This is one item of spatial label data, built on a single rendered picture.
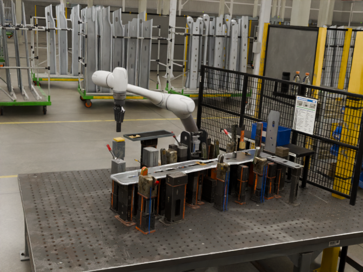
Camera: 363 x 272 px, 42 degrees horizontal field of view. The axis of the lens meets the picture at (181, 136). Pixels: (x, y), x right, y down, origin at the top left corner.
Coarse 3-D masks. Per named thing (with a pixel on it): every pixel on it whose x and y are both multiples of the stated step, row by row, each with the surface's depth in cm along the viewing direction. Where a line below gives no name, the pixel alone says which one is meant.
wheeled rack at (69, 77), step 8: (32, 16) 1128; (32, 24) 1133; (32, 32) 1138; (32, 40) 1143; (56, 48) 1253; (32, 72) 1223; (40, 80) 1170; (56, 80) 1183; (64, 80) 1190; (72, 80) 1196; (80, 80) 1203
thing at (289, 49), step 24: (264, 24) 618; (264, 48) 622; (288, 48) 572; (312, 48) 529; (264, 72) 626; (312, 72) 531; (264, 96) 627; (312, 96) 528; (288, 120) 578; (312, 144) 542
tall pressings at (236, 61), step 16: (208, 16) 1102; (224, 16) 1123; (192, 32) 1095; (208, 32) 1114; (224, 32) 1151; (240, 32) 1124; (192, 48) 1098; (208, 48) 1146; (240, 48) 1129; (192, 64) 1103; (208, 64) 1154; (224, 64) 1164; (240, 64) 1134; (192, 80) 1111; (208, 80) 1162; (240, 80) 1140
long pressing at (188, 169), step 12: (228, 156) 362; (240, 156) 364; (252, 156) 366; (264, 156) 368; (156, 168) 322; (168, 168) 324; (180, 168) 325; (192, 168) 327; (204, 168) 330; (120, 180) 295; (132, 180) 297
